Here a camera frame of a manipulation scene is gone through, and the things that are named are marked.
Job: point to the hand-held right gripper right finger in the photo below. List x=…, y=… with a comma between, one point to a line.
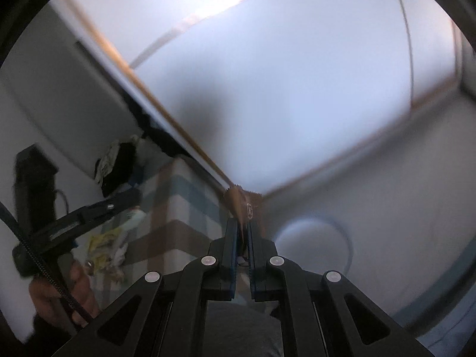
x=254, y=253

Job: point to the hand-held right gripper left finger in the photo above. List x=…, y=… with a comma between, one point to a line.
x=230, y=245

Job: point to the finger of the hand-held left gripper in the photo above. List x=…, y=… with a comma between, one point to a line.
x=119, y=200

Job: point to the brown snack wrapper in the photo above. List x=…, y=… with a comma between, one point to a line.
x=238, y=200

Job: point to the yellow snack packet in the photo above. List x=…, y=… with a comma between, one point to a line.
x=104, y=245

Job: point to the white round bin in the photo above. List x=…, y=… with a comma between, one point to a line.
x=312, y=245

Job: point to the person's left hand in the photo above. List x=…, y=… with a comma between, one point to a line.
x=85, y=293

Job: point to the checked blanket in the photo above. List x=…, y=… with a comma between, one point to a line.
x=186, y=208

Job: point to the person's grey clothing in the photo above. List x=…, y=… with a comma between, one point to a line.
x=238, y=327

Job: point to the white wardrobe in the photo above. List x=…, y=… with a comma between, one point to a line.
x=279, y=81

